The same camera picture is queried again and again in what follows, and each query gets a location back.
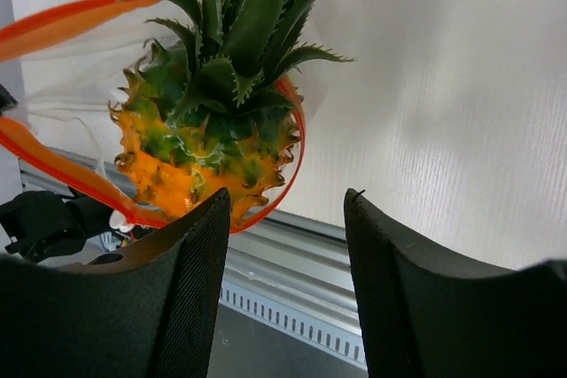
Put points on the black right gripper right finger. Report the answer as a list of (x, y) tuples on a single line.
[(428, 311)]

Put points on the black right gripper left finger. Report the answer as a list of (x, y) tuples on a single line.
[(146, 310)]

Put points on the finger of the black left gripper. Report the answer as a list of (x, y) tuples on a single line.
[(7, 101)]

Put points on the clear zip bag orange zipper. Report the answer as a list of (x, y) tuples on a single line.
[(73, 57)]

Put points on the toy pineapple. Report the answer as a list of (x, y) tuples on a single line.
[(209, 111)]

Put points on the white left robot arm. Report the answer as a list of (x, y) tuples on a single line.
[(42, 224)]

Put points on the white slotted cable duct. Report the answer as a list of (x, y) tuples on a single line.
[(305, 327)]

